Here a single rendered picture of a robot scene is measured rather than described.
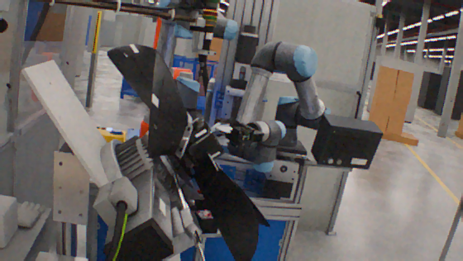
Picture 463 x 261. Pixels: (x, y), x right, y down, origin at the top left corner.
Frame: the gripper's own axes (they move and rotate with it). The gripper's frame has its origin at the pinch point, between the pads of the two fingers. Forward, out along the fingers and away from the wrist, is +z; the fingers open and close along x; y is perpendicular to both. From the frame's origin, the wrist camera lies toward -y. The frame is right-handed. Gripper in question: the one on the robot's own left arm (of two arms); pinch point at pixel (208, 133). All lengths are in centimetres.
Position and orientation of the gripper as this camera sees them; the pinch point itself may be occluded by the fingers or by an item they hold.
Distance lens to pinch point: 131.2
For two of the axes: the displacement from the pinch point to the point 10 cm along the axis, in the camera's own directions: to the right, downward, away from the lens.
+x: -2.4, 9.3, 2.9
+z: -6.8, 0.5, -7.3
